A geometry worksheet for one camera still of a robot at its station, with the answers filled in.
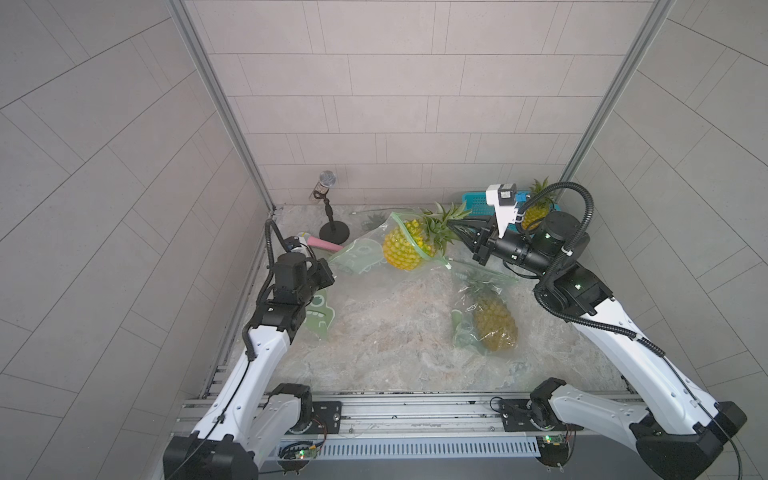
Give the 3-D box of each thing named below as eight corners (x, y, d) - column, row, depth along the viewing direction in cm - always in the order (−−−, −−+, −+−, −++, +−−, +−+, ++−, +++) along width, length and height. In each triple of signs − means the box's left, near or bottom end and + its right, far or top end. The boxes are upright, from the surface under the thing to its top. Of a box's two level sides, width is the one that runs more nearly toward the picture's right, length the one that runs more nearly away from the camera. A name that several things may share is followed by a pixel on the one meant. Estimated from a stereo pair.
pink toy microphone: (299, 242, 107) (296, 235, 104) (303, 236, 109) (301, 230, 106) (338, 256, 103) (336, 250, 100) (341, 250, 105) (340, 244, 102)
